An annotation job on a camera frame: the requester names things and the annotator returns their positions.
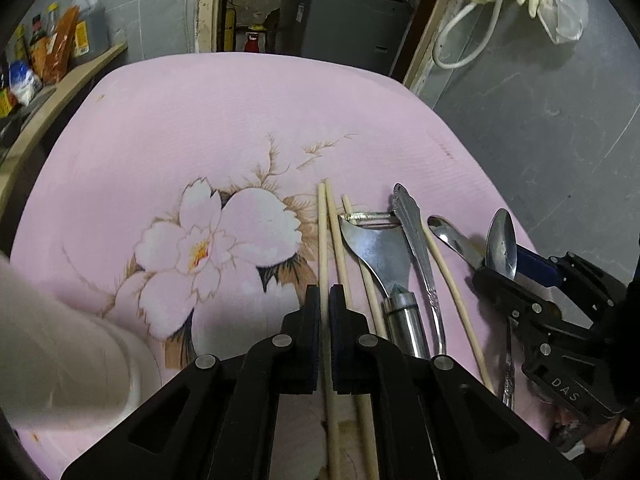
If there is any large steel spoon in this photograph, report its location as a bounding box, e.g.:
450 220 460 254
485 208 518 410

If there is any small steel spoon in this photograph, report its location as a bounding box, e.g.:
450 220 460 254
427 216 484 270

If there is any stainless steel peeler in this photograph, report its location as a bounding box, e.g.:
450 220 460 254
338 214 431 360

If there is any wooden door frame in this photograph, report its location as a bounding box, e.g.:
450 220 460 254
401 0 450 93

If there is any pink floral tablecloth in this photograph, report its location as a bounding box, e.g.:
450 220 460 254
8 51 547 480

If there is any red white bottle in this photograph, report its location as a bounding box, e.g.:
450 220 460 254
243 25 266 53

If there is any yellow canister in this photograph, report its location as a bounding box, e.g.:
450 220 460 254
222 8 236 52

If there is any clear plastic bag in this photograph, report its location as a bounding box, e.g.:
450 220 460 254
537 0 589 44

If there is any dark sauce bottle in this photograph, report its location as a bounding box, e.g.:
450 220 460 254
29 14 48 63

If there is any grey cabinet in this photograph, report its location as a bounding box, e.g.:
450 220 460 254
277 0 411 75

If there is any white blue seasoning bag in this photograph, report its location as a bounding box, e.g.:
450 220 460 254
9 60 42 106

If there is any stainless steel fork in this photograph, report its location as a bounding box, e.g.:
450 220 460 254
392 183 447 356

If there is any white plastic utensil holder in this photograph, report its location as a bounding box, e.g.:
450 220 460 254
0 257 160 430

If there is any white hose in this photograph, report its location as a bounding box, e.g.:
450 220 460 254
432 0 516 71

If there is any large cooking oil jug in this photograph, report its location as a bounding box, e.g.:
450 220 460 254
73 0 110 65

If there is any orange snack bag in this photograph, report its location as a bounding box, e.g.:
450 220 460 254
42 6 79 84

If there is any wooden countertop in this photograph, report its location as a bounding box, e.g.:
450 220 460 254
0 41 128 214

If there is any wooden chopstick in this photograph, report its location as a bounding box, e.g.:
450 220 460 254
340 194 388 340
317 182 342 480
323 179 380 480
421 220 496 394

